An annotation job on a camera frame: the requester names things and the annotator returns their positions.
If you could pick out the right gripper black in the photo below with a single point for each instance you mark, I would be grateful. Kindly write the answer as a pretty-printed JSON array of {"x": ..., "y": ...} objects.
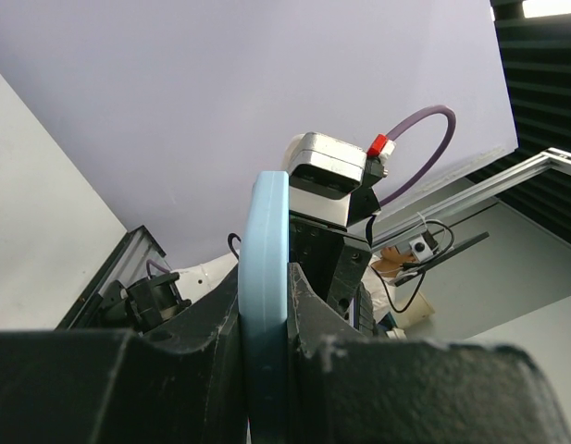
[{"x": 334, "y": 263}]

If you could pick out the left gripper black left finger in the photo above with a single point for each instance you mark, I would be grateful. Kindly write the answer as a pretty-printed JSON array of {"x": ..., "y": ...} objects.
[{"x": 182, "y": 382}]

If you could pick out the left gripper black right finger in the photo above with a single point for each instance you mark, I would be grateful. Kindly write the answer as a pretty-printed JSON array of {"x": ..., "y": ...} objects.
[{"x": 346, "y": 387}]

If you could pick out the phone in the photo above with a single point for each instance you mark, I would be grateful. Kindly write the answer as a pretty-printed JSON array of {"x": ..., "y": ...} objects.
[{"x": 263, "y": 307}]

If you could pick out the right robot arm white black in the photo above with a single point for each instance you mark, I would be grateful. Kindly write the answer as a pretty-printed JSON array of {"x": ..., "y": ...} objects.
[{"x": 150, "y": 302}]

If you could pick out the black slatted ceiling panel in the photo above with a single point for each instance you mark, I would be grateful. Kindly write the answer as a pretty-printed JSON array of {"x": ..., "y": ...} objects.
[{"x": 536, "y": 57}]

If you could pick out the ceiling light strip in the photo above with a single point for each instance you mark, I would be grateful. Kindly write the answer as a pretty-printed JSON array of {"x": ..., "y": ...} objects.
[{"x": 545, "y": 8}]

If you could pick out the aluminium frame profile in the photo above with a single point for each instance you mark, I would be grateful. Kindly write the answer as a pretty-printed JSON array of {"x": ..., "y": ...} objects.
[{"x": 552, "y": 158}]

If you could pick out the overhead camera on bracket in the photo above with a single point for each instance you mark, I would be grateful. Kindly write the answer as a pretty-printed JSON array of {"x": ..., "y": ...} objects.
[{"x": 427, "y": 257}]

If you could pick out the aluminium front rail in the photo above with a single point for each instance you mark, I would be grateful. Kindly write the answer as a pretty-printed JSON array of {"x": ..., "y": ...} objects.
[{"x": 124, "y": 266}]

